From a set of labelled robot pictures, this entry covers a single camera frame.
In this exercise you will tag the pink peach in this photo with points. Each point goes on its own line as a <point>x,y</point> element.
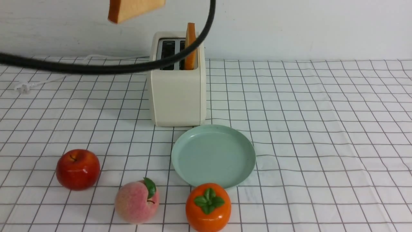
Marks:
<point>137,202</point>

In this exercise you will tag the red apple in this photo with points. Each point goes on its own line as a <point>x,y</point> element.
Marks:
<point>78,169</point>

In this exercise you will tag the mint green plate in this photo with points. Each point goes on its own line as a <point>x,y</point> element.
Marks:
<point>213,154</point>

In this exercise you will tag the cream white toaster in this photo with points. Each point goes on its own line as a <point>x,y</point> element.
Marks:
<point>177,98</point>

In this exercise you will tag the orange persimmon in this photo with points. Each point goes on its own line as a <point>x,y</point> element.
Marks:
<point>208,208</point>

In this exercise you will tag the toast slice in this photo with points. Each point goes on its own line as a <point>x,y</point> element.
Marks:
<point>122,10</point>
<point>190,60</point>

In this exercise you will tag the white checkered tablecloth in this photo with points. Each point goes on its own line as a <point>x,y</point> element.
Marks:
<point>332,138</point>

